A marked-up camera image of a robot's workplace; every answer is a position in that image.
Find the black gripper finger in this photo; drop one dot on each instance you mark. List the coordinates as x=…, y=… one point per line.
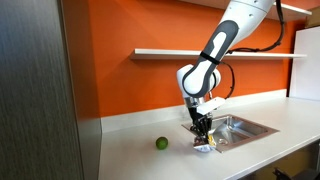
x=209, y=135
x=199, y=137

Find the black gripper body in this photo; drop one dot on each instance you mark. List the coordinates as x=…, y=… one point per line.
x=199, y=122

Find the yellow Fritos chip bag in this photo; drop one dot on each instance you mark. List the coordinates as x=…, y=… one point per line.
x=204, y=147

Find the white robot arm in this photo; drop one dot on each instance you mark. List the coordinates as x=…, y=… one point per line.
x=240, y=19

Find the stainless steel sink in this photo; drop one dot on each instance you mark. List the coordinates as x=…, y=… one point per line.
x=231, y=131

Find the green lime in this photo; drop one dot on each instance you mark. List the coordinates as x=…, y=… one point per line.
x=162, y=143

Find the white board panel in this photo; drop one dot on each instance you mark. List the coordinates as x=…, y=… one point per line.
x=305, y=74

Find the dark wood cabinet panel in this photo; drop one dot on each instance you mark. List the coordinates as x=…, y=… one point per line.
x=50, y=127

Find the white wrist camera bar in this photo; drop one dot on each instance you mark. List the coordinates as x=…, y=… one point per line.
x=210, y=105

